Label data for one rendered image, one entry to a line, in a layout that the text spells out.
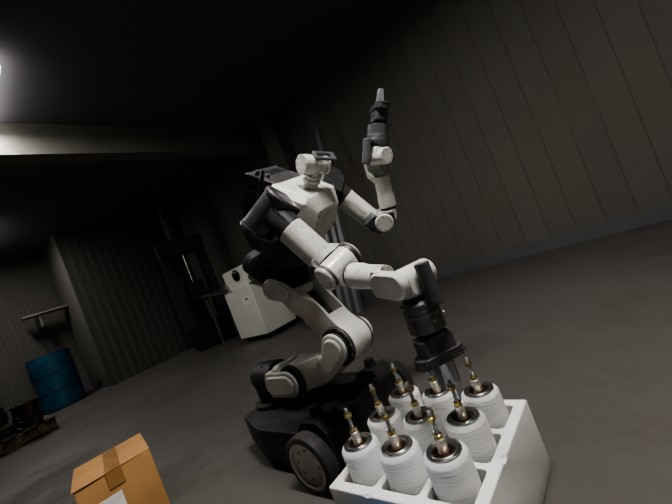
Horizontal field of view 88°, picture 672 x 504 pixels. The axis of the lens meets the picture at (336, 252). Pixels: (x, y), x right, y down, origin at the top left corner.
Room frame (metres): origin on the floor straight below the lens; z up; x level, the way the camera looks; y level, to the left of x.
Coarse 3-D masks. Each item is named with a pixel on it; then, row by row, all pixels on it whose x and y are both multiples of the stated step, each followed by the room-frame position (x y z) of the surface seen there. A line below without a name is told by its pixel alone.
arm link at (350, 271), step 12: (336, 252) 0.99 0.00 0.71; (348, 252) 0.99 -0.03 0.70; (324, 264) 0.97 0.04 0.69; (336, 264) 0.97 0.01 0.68; (348, 264) 0.98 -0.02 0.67; (360, 264) 0.93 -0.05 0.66; (372, 264) 0.91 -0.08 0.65; (336, 276) 0.96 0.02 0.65; (348, 276) 0.94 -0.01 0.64; (360, 276) 0.91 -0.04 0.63; (360, 288) 0.94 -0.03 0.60
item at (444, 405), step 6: (444, 396) 0.94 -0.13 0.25; (450, 396) 0.94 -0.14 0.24; (426, 402) 0.96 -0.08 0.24; (432, 402) 0.94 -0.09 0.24; (438, 402) 0.93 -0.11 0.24; (444, 402) 0.93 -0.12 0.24; (450, 402) 0.93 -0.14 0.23; (438, 408) 0.94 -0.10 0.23; (444, 408) 0.93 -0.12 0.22; (450, 408) 0.93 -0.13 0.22; (444, 414) 0.93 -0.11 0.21; (444, 420) 0.93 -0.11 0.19
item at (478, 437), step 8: (480, 416) 0.79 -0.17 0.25; (448, 424) 0.81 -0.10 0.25; (472, 424) 0.77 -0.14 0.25; (480, 424) 0.77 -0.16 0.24; (488, 424) 0.79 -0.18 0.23; (448, 432) 0.80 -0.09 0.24; (456, 432) 0.78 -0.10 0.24; (464, 432) 0.77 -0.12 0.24; (472, 432) 0.77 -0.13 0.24; (480, 432) 0.77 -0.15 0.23; (488, 432) 0.78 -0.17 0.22; (464, 440) 0.77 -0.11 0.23; (472, 440) 0.77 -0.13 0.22; (480, 440) 0.77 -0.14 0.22; (488, 440) 0.77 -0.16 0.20; (472, 448) 0.77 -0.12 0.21; (480, 448) 0.76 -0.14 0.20; (488, 448) 0.77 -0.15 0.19; (472, 456) 0.77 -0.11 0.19; (480, 456) 0.76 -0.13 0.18; (488, 456) 0.77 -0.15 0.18
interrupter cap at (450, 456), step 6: (450, 438) 0.75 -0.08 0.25; (432, 444) 0.75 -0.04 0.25; (450, 444) 0.73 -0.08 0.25; (456, 444) 0.72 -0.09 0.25; (426, 450) 0.74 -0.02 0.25; (432, 450) 0.73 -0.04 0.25; (450, 450) 0.72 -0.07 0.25; (456, 450) 0.71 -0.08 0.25; (426, 456) 0.72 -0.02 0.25; (432, 456) 0.71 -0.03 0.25; (438, 456) 0.71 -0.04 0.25; (444, 456) 0.70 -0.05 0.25; (450, 456) 0.70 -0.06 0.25; (456, 456) 0.69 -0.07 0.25; (432, 462) 0.70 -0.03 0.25; (438, 462) 0.69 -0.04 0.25; (444, 462) 0.69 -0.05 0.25
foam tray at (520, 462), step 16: (512, 400) 0.93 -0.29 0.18; (512, 416) 0.86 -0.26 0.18; (528, 416) 0.89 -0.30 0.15; (496, 432) 0.83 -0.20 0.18; (512, 432) 0.81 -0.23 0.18; (528, 432) 0.86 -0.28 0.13; (496, 448) 0.78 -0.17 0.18; (512, 448) 0.78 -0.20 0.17; (528, 448) 0.83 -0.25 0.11; (544, 448) 0.90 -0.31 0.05; (480, 464) 0.75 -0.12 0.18; (496, 464) 0.73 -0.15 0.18; (512, 464) 0.75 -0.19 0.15; (528, 464) 0.81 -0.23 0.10; (544, 464) 0.87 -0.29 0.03; (336, 480) 0.88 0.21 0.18; (384, 480) 0.81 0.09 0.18; (496, 480) 0.69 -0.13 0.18; (512, 480) 0.73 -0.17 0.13; (528, 480) 0.79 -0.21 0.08; (544, 480) 0.85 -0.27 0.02; (336, 496) 0.86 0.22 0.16; (352, 496) 0.82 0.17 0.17; (368, 496) 0.79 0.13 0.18; (384, 496) 0.76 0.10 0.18; (400, 496) 0.75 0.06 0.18; (416, 496) 0.73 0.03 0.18; (432, 496) 0.73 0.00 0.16; (480, 496) 0.67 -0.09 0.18; (496, 496) 0.67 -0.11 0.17; (512, 496) 0.72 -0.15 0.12; (528, 496) 0.77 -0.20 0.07; (544, 496) 0.82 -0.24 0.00
